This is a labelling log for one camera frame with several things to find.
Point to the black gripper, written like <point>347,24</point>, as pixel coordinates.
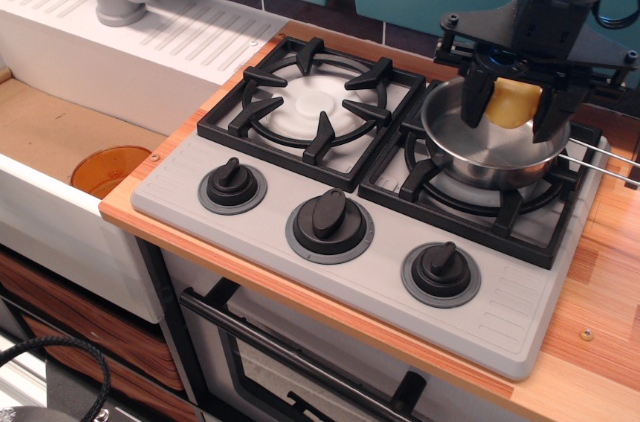
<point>543,42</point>

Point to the yellow toy potato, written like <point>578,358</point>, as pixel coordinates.
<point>512,103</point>

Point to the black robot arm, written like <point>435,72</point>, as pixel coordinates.
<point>546,43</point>

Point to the stainless steel pot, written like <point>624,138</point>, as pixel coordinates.
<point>491,157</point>

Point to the black right stove knob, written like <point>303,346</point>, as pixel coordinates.
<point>441,275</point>

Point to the black stove knob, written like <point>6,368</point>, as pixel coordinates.
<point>441,275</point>
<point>232,188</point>
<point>329,229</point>

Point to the grey toy stove top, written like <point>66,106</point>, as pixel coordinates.
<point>360,181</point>

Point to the black middle stove knob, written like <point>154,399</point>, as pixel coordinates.
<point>329,229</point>

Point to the black left stove knob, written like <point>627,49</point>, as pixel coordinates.
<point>232,188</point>

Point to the black right burner grate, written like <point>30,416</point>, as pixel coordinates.
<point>537,223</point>

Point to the black burner grate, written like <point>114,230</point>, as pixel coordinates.
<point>537,223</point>
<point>308,112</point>

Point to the black left burner grate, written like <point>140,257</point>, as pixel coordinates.
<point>308,112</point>

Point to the toy oven door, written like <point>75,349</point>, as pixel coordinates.
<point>277,364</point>

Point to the orange plastic plate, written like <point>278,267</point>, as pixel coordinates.
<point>102,171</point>

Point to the white toy sink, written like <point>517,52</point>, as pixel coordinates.
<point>71,86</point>

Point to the wooden drawer front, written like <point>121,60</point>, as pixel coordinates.
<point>143,371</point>

